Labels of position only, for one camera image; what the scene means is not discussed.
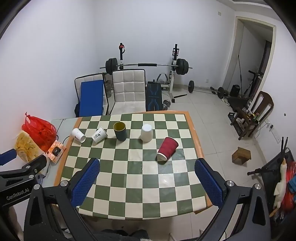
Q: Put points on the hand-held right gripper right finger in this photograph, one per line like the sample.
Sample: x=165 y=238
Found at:
x=209 y=183

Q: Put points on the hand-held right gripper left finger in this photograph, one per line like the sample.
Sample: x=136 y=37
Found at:
x=86 y=179

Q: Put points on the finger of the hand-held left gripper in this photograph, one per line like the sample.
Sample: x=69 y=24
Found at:
x=8 y=155
x=34 y=163

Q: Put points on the white paper cup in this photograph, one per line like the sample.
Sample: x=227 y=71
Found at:
x=78 y=134

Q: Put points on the white cup with black print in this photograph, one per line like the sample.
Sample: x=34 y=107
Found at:
x=100 y=134

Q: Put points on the red paper cup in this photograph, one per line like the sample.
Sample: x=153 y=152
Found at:
x=167 y=148

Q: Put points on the dark green cup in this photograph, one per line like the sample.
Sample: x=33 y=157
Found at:
x=119 y=131

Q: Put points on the plain white cup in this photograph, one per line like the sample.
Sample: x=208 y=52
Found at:
x=146 y=132

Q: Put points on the yellow plastic bag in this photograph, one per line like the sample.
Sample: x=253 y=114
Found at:
x=26 y=146

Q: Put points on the orange watch box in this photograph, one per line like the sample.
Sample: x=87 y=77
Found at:
x=55 y=151

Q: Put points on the red plastic bag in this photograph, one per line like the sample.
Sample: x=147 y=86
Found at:
x=39 y=132

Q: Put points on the green white checkered tablecloth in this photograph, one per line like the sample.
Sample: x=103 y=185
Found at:
x=138 y=176

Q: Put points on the white goose toy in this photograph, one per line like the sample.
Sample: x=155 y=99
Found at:
x=281 y=183

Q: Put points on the blue board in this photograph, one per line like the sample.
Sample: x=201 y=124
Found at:
x=91 y=98

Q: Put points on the orange net bag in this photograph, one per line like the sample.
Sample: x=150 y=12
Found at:
x=291 y=190

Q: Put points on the white power strip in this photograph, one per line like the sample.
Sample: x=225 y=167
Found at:
x=269 y=125

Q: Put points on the blue cloth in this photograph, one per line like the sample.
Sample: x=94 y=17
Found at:
x=292 y=184

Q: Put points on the white shoes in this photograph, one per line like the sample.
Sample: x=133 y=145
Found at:
x=226 y=101

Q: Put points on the black router with antennas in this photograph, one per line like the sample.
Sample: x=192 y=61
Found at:
x=284 y=144

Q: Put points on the dark wooden chair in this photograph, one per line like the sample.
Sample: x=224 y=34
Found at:
x=254 y=111

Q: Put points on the white padded chair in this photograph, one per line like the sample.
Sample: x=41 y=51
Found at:
x=129 y=92
x=105 y=92

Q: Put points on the chrome dumbbell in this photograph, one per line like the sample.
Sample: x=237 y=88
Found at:
x=167 y=104

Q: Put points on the black dumbbell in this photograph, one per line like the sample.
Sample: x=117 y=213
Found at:
x=222 y=92

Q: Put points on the small barbell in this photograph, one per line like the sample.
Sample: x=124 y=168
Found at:
x=191 y=86

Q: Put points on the black kick scooter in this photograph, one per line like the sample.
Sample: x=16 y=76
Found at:
x=254 y=81

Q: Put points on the white barbell rack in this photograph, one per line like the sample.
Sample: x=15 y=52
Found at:
x=173 y=76

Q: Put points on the barbell with black plates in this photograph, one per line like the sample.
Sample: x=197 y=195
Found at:
x=143 y=65

